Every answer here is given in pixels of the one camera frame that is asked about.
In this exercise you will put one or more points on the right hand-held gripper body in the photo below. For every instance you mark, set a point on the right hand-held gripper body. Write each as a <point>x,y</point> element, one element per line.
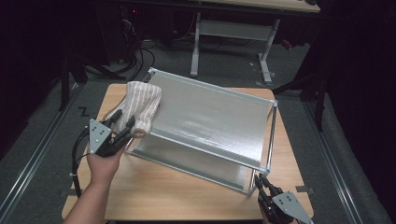
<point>289,208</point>

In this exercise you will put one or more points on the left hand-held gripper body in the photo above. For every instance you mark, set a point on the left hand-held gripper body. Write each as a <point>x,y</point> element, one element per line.
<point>99,138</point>

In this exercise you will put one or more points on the black metal stand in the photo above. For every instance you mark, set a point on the black metal stand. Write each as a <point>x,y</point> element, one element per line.
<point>320,102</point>
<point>64,81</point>

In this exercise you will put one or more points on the small red object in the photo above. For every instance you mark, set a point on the small red object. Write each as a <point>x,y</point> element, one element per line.
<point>287,44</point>

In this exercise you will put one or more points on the grey two-tier rack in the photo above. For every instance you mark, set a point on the grey two-tier rack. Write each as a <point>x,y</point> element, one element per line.
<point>211,118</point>

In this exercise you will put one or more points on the grey tape piece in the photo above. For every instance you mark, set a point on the grey tape piece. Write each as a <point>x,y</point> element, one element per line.
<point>66,193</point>
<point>304,188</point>

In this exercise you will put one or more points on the person's left hand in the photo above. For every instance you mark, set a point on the person's left hand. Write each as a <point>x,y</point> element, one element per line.
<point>104,169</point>

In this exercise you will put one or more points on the desk with white legs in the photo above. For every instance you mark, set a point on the desk with white legs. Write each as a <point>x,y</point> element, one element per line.
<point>233,29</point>

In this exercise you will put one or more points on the metal floor rail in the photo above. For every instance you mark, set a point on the metal floor rail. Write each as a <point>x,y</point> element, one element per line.
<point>328,161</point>
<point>38,149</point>

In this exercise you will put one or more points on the beige striped cleaning mitt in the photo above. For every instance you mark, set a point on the beige striped cleaning mitt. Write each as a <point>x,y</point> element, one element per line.
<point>141,99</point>

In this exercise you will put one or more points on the dark computer tower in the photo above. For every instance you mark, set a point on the dark computer tower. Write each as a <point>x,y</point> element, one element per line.
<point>129,46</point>

